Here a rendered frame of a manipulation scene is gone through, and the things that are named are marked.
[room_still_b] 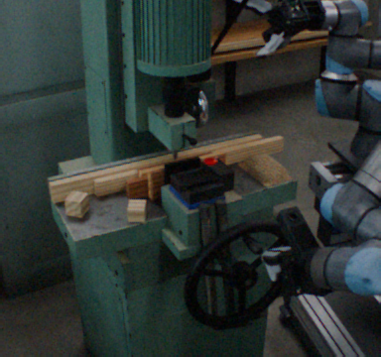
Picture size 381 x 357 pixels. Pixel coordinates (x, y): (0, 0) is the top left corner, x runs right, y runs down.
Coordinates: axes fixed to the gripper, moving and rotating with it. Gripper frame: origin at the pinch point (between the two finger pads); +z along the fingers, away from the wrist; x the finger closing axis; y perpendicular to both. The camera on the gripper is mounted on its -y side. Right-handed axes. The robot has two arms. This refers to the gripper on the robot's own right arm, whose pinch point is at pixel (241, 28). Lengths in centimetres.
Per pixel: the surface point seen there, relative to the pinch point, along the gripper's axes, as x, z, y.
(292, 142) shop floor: -24, -145, -207
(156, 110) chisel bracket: 5.5, 15.0, -27.1
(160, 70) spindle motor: 3.2, 18.6, -9.2
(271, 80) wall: -93, -189, -264
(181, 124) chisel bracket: 12.7, 13.0, -20.5
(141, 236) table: 35, 29, -27
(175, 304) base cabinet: 52, 21, -44
